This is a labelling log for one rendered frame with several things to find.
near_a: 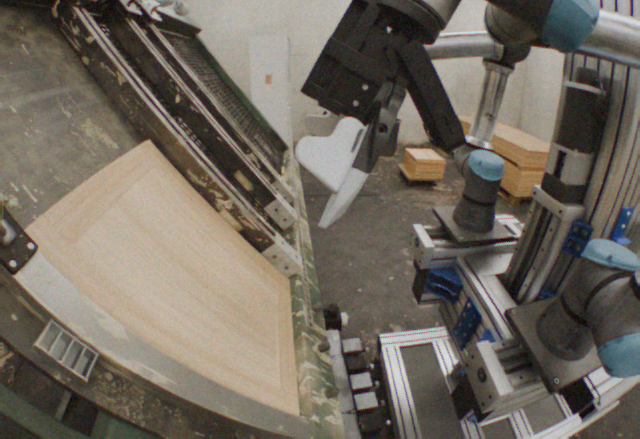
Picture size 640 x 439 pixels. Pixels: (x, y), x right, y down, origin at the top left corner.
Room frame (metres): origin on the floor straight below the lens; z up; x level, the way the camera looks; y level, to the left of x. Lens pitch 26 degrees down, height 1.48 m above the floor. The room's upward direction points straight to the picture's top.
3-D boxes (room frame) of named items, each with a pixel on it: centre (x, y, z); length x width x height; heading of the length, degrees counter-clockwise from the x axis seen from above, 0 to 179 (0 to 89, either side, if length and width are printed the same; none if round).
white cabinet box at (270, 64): (4.70, 0.79, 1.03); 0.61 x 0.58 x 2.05; 1
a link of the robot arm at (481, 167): (0.74, -0.52, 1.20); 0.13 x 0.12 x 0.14; 168
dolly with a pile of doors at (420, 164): (3.66, -1.43, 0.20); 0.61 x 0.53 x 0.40; 1
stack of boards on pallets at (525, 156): (4.00, -3.03, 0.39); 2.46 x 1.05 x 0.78; 1
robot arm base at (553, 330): (0.24, -0.53, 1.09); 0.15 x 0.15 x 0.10
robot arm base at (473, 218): (0.73, -0.52, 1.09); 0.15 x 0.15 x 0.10
